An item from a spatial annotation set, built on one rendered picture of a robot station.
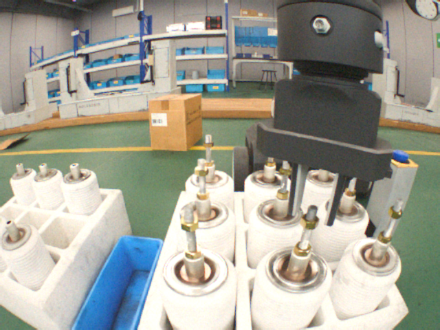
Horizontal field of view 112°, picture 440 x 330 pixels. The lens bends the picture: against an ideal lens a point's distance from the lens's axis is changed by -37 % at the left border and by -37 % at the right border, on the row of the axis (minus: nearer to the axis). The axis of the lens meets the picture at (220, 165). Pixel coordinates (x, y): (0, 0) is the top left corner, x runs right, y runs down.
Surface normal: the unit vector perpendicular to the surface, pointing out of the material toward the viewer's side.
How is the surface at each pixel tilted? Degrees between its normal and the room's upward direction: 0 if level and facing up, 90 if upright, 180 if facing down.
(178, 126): 90
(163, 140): 89
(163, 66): 90
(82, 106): 90
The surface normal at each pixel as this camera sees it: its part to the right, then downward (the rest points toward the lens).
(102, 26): -0.04, 0.40
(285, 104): -0.57, 0.33
